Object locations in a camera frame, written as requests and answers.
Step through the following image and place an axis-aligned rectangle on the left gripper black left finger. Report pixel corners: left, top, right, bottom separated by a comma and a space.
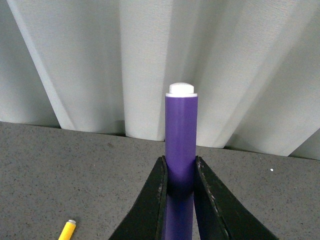
110, 156, 168, 240

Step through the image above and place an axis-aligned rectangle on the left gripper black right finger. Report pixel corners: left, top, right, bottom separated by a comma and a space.
193, 156, 278, 240

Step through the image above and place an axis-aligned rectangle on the purple marker pen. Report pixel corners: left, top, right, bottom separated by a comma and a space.
164, 82, 198, 240

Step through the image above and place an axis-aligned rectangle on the yellow highlighter pen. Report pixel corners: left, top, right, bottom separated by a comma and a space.
58, 219, 76, 240

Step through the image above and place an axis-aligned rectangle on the white curtain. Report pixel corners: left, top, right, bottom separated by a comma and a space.
0, 0, 320, 160

